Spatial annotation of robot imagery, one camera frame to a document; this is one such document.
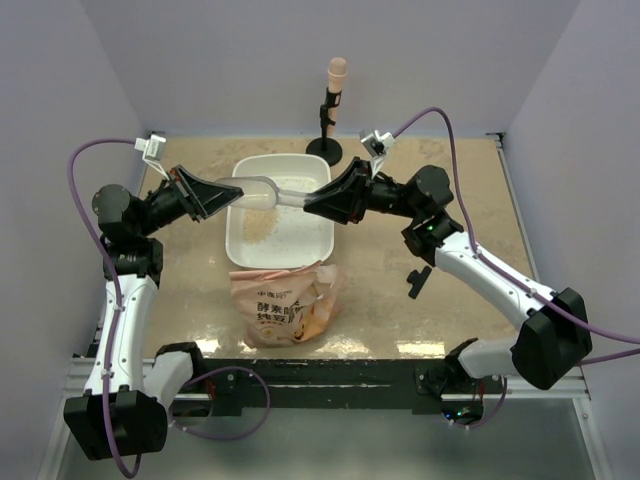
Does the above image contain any pink cat litter bag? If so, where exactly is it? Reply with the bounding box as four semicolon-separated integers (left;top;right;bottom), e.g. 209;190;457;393
229;262;346;349

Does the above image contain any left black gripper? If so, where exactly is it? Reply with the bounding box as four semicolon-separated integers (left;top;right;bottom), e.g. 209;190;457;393
137;165;243;237

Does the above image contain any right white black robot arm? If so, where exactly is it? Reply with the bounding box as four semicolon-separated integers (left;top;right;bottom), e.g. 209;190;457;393
303;158;592;393

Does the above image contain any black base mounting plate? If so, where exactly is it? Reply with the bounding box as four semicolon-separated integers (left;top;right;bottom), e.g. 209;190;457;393
167;357;504;417

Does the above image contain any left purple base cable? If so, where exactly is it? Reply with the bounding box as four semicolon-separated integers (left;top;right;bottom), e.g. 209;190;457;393
168;366;272;443

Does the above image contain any black stand with beige handle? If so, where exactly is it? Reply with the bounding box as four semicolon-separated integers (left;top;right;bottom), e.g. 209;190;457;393
306;57;347;167

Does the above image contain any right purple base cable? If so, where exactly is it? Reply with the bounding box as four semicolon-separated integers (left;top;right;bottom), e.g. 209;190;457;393
447;377;509;431

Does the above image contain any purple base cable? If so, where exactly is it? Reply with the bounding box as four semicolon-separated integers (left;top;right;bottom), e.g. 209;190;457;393
168;366;272;443
447;377;509;431

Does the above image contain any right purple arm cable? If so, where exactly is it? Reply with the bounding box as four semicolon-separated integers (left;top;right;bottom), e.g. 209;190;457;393
392;106;640;366

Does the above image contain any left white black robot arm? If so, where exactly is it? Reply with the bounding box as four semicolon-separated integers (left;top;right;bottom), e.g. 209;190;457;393
64;166;243;461

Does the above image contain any white plastic litter box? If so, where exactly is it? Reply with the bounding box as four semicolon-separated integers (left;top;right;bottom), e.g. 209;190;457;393
225;153;334;269

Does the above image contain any clear plastic scoop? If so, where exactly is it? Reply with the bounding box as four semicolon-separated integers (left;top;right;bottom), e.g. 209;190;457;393
216;176;315;210

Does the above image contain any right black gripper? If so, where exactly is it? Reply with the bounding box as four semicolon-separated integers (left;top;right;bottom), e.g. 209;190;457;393
304;157;422;225

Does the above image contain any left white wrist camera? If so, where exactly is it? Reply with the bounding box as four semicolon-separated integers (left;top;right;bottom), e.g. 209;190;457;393
134;134;169;179

